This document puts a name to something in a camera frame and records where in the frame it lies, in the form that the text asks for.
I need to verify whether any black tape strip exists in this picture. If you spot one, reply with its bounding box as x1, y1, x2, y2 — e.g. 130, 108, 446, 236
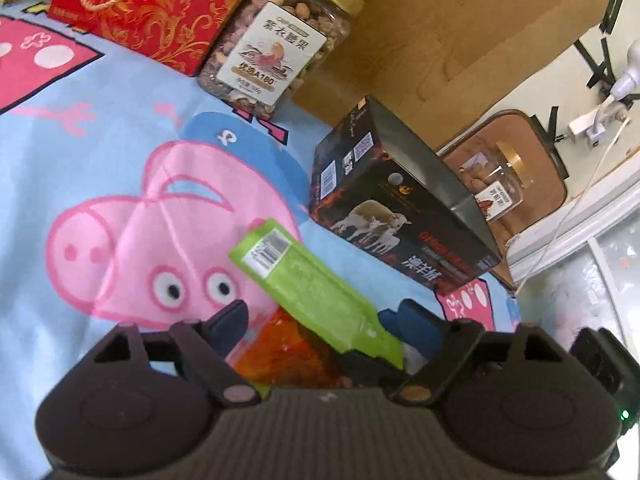
572, 37, 618, 91
530, 105, 571, 181
600, 0, 626, 36

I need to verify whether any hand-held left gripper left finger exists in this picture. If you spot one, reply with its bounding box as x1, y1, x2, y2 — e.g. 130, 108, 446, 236
92, 299, 261, 408

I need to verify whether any black cardboard box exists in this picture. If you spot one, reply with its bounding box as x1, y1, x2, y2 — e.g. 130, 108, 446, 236
308, 95, 503, 296

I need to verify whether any green snack packet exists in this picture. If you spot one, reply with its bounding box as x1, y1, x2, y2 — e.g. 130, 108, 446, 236
229, 218, 405, 368

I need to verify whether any white power strip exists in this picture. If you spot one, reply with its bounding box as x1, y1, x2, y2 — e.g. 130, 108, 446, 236
567, 105, 636, 148

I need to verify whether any orange snack packet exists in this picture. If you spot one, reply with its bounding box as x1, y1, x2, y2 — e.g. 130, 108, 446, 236
232, 310, 361, 388

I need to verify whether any printed blanket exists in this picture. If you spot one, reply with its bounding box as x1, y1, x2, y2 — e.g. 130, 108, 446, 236
0, 0, 523, 480

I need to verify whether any wooden board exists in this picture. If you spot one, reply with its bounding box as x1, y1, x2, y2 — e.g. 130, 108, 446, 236
270, 0, 623, 153

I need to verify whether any square nut jar gold lid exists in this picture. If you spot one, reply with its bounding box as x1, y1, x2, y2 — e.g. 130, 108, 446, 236
457, 142, 526, 223

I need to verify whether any round nut jar gold lid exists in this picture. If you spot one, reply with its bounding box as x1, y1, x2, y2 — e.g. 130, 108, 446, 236
197, 0, 365, 121

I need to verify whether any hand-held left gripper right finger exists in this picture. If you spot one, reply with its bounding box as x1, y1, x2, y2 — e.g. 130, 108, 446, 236
377, 299, 566, 406

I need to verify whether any frosted glass window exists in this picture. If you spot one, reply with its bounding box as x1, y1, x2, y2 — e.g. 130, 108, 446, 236
520, 232, 640, 341

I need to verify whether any red gift bag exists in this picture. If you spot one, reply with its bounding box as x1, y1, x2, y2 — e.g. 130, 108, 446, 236
49, 0, 273, 78

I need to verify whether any white cable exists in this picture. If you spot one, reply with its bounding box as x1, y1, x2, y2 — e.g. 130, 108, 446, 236
515, 115, 633, 296

